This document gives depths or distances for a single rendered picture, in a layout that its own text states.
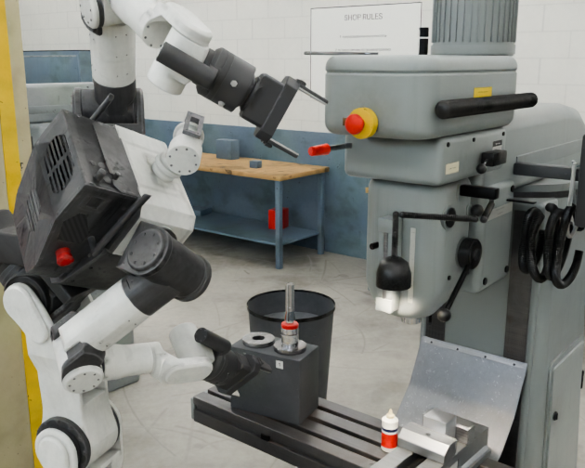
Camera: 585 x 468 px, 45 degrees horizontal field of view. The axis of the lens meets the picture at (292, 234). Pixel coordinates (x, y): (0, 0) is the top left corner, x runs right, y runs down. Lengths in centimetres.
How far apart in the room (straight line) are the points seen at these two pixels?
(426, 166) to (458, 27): 41
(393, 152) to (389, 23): 508
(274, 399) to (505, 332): 66
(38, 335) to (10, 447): 158
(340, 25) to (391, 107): 547
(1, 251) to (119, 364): 38
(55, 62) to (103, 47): 751
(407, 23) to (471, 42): 474
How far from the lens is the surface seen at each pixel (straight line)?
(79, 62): 861
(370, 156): 152
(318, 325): 359
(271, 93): 122
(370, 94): 140
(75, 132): 139
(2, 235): 164
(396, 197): 154
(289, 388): 192
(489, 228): 171
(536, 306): 197
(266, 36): 738
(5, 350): 300
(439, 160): 144
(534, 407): 210
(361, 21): 670
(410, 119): 136
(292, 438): 190
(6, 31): 286
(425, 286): 156
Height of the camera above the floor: 188
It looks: 14 degrees down
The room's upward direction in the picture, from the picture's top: straight up
